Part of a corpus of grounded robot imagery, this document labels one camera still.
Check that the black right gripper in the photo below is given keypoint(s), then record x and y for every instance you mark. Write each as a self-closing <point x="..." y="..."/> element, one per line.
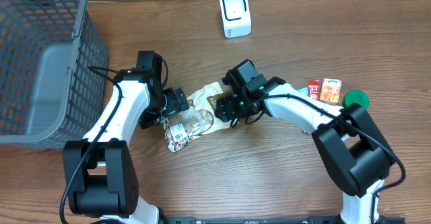
<point x="223" y="112"/>

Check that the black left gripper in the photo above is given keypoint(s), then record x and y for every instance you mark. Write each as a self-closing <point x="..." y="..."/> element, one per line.
<point x="180" y="99"/>

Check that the brown cookie bag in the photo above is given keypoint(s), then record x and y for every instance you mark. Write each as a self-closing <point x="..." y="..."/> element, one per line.
<point x="199" y="120"/>

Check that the teal snack packet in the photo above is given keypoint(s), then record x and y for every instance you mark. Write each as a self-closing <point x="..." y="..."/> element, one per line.
<point x="303" y="91"/>

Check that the red snack stick packet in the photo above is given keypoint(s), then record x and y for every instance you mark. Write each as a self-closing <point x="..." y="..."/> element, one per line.
<point x="314" y="89"/>

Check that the green lid jar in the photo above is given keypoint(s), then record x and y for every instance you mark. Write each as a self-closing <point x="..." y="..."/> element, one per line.
<point x="356" y="97"/>

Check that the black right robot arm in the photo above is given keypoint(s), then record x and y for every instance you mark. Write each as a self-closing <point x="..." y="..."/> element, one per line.
<point x="355" y="154"/>

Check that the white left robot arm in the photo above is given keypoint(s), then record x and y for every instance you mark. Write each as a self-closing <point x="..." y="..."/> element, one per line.
<point x="99" y="172"/>

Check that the grey plastic mesh basket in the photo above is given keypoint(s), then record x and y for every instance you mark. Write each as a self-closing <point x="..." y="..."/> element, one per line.
<point x="48" y="94"/>

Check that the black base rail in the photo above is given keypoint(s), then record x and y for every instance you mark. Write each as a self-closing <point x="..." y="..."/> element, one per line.
<point x="256" y="220"/>

